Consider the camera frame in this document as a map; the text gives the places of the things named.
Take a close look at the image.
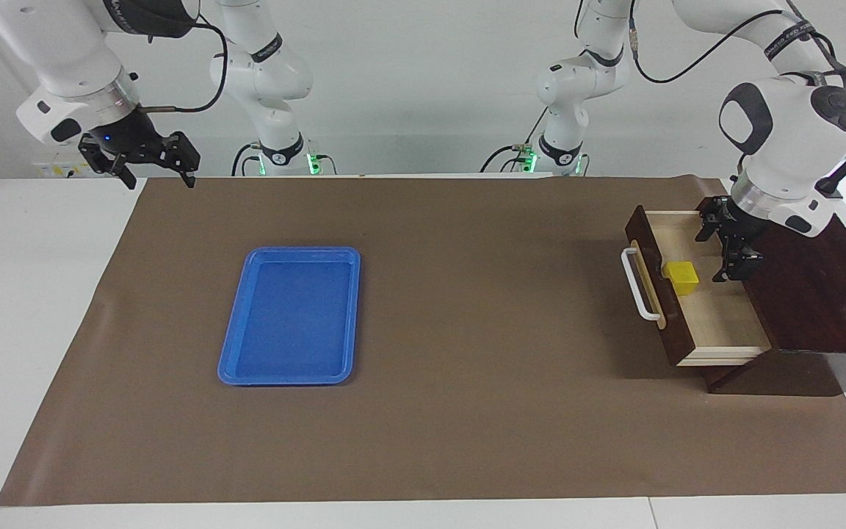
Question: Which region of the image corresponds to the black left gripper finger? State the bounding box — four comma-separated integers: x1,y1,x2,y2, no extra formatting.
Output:
712,248,764,284
695,195,731,244

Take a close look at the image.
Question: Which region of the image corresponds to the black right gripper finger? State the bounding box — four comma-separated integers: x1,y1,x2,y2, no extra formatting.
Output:
163,131,202,190
78,137,137,191

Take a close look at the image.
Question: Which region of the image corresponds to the yellow cube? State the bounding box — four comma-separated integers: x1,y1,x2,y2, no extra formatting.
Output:
662,260,701,297

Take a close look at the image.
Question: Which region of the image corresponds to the dark wooden drawer cabinet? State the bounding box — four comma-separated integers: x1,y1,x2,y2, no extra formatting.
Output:
695,195,846,397

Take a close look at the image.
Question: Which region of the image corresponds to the blue plastic tray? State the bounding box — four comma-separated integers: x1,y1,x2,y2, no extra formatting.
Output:
217,246,361,386

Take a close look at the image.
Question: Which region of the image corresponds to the brown paper table mat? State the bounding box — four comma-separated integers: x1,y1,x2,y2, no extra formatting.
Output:
0,175,846,508

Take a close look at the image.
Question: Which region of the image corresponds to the black right arm base cable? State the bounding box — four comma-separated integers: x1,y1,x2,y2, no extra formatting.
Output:
231,142,262,177

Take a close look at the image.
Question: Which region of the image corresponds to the black arm base cable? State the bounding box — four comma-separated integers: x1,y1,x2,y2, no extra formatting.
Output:
231,142,262,177
479,144,523,175

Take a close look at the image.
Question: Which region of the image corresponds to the wall socket with yellow labels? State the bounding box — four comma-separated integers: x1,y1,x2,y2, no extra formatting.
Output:
34,163,93,179

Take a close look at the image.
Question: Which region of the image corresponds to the black left arm base cable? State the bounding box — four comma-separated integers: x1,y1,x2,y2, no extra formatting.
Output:
479,144,523,175

